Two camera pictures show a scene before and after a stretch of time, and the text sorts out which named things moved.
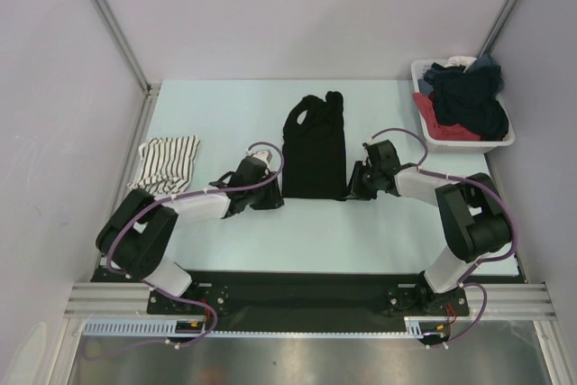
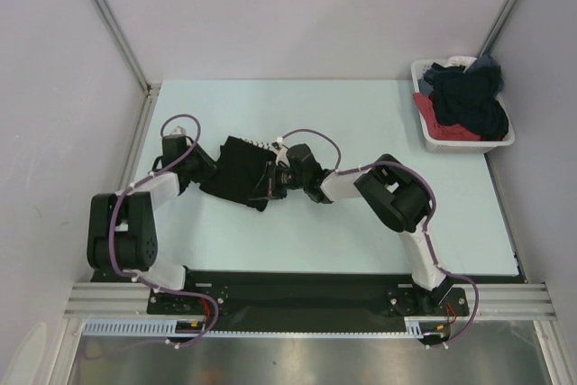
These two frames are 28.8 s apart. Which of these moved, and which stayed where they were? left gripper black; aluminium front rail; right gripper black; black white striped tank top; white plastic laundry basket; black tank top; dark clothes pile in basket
Moved: black tank top; right gripper black; black white striped tank top; left gripper black
Stayed: aluminium front rail; white plastic laundry basket; dark clothes pile in basket
